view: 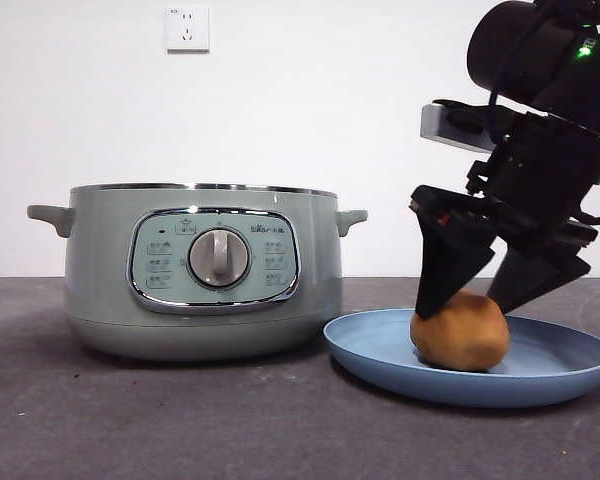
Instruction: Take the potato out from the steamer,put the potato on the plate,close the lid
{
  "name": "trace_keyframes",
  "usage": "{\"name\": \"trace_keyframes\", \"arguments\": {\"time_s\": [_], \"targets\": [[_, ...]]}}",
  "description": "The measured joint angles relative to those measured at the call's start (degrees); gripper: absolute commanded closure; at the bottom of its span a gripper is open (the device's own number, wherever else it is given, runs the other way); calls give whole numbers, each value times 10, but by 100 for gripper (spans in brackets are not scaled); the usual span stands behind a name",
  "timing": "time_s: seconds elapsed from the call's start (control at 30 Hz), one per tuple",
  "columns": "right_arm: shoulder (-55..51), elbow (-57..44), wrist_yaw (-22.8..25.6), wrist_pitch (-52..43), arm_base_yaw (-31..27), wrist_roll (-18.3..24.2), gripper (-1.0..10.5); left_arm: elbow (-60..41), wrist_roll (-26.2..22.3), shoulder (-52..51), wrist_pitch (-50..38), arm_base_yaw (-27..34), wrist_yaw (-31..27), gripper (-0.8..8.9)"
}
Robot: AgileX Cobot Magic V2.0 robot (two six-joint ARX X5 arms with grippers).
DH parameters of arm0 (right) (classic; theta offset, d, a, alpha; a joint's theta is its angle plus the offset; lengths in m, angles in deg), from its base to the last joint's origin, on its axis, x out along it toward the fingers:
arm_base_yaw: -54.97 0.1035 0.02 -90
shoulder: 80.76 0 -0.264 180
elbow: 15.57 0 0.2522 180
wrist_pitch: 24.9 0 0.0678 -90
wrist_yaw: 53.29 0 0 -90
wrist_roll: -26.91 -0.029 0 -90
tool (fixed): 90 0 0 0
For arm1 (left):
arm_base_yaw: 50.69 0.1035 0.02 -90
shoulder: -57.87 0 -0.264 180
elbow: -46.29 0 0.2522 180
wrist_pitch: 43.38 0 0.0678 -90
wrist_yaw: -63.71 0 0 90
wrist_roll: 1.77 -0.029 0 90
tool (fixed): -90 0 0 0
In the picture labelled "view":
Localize blue round plate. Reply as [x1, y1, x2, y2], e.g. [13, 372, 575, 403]
[322, 307, 600, 409]

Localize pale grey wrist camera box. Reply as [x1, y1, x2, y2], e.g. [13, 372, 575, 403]
[419, 99, 502, 154]

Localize pale green electric steamer pot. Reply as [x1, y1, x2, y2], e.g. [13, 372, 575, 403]
[26, 183, 369, 362]

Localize brown potato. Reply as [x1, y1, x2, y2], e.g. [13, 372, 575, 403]
[409, 289, 511, 373]

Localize white wall socket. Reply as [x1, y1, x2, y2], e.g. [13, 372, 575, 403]
[164, 5, 211, 54]

